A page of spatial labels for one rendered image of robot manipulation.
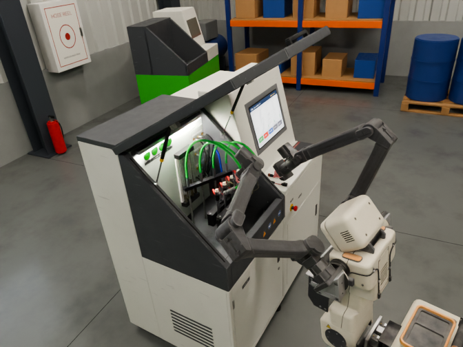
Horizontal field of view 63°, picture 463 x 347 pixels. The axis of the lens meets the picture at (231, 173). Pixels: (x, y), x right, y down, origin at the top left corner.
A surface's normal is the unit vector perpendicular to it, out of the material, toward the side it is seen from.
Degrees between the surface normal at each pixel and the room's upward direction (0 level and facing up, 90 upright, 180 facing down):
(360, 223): 48
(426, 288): 0
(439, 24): 90
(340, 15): 90
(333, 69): 90
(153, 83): 90
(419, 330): 0
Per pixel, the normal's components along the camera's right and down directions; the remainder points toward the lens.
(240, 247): -0.58, 0.15
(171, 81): -0.30, 0.49
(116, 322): -0.07, -0.87
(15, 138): 0.90, 0.17
